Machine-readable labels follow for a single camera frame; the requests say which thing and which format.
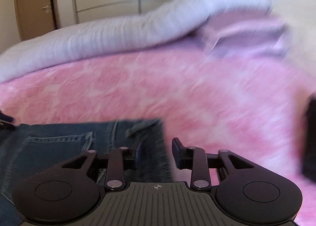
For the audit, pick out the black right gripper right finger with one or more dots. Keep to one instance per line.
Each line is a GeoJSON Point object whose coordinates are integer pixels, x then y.
{"type": "Point", "coordinates": [241, 189]}

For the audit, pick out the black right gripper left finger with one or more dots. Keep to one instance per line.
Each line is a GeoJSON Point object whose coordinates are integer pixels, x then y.
{"type": "Point", "coordinates": [88, 189]}

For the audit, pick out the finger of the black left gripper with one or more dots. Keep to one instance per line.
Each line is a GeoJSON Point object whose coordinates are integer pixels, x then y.
{"type": "Point", "coordinates": [6, 122]}

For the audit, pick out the blue denim jeans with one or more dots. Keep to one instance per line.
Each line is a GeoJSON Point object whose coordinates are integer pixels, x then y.
{"type": "Point", "coordinates": [30, 149]}

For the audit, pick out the dark folded clothes stack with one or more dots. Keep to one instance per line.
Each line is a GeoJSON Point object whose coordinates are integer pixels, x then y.
{"type": "Point", "coordinates": [308, 161]}

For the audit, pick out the pink fluffy floral blanket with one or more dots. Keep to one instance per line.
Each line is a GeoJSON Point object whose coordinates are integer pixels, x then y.
{"type": "Point", "coordinates": [254, 108]}

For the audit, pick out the brown wooden door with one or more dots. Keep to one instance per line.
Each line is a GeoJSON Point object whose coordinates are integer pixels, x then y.
{"type": "Point", "coordinates": [35, 18]}

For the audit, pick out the lilac pillow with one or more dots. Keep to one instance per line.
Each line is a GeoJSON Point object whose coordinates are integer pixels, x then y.
{"type": "Point", "coordinates": [244, 34]}

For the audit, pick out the white striped duvet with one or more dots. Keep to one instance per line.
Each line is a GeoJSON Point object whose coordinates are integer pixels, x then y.
{"type": "Point", "coordinates": [169, 22]}

